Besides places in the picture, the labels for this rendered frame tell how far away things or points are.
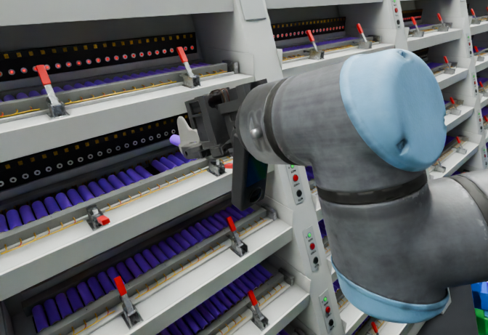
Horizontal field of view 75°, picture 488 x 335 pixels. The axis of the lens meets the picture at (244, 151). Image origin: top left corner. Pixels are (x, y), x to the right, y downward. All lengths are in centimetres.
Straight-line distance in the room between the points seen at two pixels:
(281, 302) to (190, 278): 29
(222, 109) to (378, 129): 22
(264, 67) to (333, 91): 58
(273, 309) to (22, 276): 58
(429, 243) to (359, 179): 7
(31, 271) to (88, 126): 25
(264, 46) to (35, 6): 48
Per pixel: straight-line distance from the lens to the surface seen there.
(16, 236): 65
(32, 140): 60
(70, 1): 66
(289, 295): 95
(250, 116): 31
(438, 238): 29
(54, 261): 62
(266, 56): 83
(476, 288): 110
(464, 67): 201
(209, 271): 75
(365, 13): 140
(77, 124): 61
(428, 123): 27
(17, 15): 64
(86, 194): 70
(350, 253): 29
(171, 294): 73
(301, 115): 26
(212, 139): 40
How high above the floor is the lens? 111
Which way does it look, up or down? 9 degrees down
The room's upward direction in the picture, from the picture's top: 15 degrees counter-clockwise
